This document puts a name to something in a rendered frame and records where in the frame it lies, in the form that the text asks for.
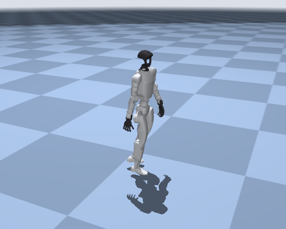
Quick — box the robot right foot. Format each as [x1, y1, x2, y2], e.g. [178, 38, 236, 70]
[130, 166, 148, 175]

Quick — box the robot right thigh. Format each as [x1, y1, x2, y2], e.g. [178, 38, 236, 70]
[133, 111, 148, 148]

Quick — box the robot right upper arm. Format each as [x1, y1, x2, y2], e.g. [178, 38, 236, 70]
[131, 73, 142, 102]

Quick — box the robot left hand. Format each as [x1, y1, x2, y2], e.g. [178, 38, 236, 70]
[157, 100, 164, 117]

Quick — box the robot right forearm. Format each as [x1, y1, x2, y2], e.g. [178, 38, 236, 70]
[126, 95, 136, 119]

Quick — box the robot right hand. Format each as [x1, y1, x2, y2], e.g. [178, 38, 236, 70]
[123, 115, 134, 132]

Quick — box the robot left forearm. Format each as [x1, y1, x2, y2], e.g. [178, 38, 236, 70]
[153, 89, 162, 104]

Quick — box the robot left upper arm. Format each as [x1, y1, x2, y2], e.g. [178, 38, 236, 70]
[151, 67, 158, 91]

